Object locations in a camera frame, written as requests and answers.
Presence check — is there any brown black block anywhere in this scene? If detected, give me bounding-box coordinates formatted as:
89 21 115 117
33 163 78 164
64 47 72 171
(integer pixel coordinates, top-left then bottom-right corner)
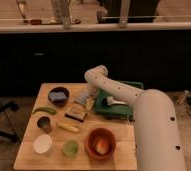
65 107 86 122

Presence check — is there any white cup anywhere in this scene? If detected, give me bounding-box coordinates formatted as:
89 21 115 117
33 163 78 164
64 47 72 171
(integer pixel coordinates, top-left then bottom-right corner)
33 134 53 155

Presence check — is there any black office chair base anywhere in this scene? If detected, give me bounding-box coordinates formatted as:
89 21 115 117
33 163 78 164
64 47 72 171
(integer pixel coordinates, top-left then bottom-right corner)
0 101 20 143

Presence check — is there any small metal cup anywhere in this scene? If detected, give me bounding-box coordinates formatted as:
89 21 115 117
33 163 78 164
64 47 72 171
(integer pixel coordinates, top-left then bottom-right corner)
37 116 52 134

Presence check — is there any green plastic tray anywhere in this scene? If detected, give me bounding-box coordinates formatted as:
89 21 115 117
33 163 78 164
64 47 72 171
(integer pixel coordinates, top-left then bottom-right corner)
92 79 145 121

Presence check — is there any dark brown bowl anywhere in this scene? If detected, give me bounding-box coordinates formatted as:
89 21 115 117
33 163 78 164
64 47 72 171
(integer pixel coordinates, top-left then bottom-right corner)
48 87 69 107

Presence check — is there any green cup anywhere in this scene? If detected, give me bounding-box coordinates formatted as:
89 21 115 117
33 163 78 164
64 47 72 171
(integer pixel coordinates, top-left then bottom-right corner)
62 140 79 157

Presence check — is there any orange bowl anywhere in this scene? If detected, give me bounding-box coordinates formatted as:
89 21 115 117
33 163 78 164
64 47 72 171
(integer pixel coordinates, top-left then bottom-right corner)
84 127 116 161

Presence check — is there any blue sponge in bowl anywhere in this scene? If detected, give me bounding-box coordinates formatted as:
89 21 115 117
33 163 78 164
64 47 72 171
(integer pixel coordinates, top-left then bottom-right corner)
50 92 67 101

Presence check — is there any wooden folding table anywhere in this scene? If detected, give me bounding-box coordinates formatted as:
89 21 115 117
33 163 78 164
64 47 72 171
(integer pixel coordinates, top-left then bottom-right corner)
14 83 137 171

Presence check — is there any orange fruit in bowl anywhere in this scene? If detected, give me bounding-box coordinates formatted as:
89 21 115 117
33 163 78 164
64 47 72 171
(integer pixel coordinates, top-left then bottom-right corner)
94 138 110 155

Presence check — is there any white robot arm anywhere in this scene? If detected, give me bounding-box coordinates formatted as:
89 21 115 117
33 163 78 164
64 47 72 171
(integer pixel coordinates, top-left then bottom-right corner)
84 65 187 171

